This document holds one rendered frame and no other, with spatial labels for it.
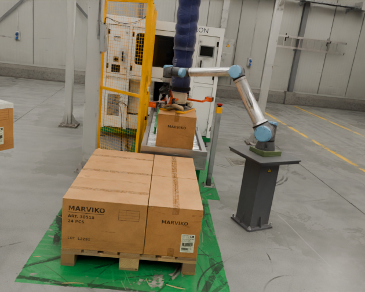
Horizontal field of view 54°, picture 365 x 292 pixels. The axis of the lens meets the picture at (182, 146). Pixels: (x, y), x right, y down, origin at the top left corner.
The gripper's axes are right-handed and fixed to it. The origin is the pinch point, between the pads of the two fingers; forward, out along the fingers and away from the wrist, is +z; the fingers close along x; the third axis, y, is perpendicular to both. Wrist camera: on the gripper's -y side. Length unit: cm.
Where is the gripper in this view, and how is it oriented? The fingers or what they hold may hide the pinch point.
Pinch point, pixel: (163, 102)
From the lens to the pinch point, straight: 361.9
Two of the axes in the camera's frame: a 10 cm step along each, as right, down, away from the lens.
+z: -1.2, 9.5, 2.8
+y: 3.8, -2.1, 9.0
